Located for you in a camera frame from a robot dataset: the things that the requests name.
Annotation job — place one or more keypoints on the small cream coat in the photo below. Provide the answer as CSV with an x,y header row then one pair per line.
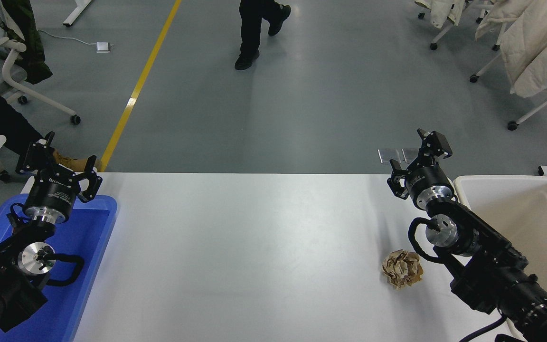
x,y
444,12

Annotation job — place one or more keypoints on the large cream quilted coat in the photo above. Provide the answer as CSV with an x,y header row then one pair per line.
x,y
539,28

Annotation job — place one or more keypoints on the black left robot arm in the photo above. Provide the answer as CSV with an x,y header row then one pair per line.
x,y
3,289

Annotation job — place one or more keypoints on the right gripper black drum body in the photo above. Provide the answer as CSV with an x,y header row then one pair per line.
x,y
423,180

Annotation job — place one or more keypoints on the tan paper ball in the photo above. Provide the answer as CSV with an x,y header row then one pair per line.
x,y
402,268

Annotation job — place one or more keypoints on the white chair with casters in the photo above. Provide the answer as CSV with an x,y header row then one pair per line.
x,y
433,46
512,126

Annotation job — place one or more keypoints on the grey office chair white frame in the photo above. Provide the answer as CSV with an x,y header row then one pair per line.
x,y
10,71

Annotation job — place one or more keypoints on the white power adapter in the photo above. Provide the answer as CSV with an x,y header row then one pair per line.
x,y
103,47

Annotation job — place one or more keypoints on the large pale plastic bin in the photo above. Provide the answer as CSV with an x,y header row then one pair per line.
x,y
515,209

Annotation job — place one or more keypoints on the silver floor plate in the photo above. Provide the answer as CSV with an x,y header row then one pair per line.
x,y
410,154
387,155

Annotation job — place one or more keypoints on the blue plastic tray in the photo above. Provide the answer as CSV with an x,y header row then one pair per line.
x,y
79,266

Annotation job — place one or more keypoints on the white desk leg base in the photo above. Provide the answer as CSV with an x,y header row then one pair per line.
x,y
76,12

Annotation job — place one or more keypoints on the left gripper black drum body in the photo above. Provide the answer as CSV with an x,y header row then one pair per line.
x,y
52,194

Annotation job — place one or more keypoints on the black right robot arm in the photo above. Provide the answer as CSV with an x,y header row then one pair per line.
x,y
487,266

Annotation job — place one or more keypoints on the dark green jacket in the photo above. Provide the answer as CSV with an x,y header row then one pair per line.
x,y
29,47

